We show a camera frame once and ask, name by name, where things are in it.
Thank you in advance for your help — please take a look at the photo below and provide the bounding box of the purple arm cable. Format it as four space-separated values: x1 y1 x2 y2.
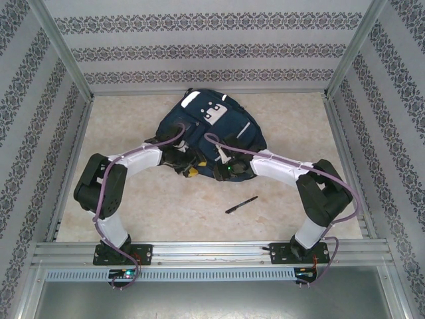
92 122 187 290
204 132 362 289

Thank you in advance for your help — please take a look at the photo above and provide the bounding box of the grey slotted cable duct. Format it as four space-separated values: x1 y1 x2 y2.
44 267 297 283

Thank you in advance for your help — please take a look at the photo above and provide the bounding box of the grey metal sheet panel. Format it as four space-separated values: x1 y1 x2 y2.
19 278 408 319

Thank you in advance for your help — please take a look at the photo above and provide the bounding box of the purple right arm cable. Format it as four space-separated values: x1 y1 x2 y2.
204 132 362 289

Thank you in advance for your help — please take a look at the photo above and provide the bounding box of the long aluminium mounting rail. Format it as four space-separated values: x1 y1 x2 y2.
31 241 390 267

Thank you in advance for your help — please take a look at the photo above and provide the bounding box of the navy blue backpack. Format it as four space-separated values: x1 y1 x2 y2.
155 88 268 182

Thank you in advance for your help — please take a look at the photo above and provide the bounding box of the aluminium frame post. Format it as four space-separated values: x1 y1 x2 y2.
28 0 96 102
327 0 388 97

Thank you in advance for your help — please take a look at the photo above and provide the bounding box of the aluminium side rail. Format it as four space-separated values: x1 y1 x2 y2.
323 94 378 239
46 99 94 243

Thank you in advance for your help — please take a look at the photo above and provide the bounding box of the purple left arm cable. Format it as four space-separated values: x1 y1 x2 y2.
92 122 187 290

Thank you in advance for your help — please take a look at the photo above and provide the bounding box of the thin aluminium wall strip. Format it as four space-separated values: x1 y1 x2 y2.
91 90 329 98

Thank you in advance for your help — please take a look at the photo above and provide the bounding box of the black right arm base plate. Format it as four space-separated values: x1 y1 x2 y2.
269 241 332 266

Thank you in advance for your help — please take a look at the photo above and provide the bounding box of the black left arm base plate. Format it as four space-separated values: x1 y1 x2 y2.
92 243 154 266

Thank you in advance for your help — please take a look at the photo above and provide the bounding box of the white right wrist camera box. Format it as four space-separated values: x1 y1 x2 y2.
213 144 232 164

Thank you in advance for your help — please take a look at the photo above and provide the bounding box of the slim black pen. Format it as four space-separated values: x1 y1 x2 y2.
224 195 259 214

